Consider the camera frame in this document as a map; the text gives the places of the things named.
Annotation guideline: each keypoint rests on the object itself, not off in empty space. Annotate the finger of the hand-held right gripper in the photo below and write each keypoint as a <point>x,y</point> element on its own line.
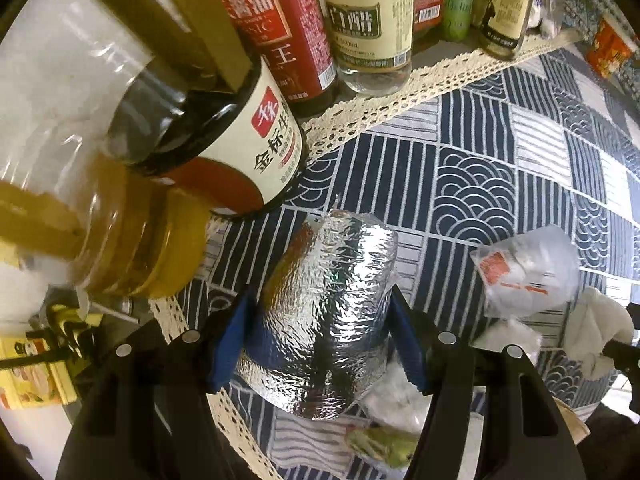
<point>625,355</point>

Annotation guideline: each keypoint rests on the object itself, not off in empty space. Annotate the green label bottle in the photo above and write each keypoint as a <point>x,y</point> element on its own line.
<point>457,5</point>

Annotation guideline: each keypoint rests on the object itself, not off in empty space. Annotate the soy sauce bottle red label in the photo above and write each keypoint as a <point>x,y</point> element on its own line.
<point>250,5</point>

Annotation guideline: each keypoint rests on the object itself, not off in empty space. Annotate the blue patterned tablecloth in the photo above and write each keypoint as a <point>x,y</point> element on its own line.
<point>475,160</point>

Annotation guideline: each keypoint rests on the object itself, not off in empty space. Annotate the dark soy sauce bottle cream label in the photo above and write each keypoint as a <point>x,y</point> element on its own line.
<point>270,160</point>

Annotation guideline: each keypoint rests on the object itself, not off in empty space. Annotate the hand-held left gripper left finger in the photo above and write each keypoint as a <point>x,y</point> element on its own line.
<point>235,345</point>

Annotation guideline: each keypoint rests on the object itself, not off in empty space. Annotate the clear white vinegar bottle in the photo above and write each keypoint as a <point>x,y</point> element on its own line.
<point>370,25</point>

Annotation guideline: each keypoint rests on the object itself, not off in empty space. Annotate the large clear cooking oil bottle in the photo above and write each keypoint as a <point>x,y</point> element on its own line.
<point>135,240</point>

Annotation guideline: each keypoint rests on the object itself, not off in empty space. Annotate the silver foil bag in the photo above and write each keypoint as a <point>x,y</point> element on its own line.
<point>325,320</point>

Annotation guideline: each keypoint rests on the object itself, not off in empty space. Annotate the dark sauce bottle red label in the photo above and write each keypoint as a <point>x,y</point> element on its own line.
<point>305,35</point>

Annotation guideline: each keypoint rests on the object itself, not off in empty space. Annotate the yellow box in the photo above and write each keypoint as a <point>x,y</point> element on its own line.
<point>30,385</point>

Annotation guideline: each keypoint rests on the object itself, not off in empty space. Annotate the brown paper cone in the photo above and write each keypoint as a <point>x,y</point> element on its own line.
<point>570,420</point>

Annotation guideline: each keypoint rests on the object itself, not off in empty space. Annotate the clear bottle cream label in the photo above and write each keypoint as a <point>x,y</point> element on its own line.
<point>505,5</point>

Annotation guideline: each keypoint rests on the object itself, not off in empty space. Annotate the red instant noodle cup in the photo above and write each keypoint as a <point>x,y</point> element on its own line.
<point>607,45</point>

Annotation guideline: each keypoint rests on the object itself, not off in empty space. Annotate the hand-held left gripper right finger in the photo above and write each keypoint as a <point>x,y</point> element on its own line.
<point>407,345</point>

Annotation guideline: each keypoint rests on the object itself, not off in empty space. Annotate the clear plastic bag orange print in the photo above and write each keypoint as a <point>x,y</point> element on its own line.
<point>540,265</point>

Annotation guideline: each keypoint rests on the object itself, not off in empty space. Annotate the white paper towel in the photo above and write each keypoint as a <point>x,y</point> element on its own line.
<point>510,340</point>
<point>595,325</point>

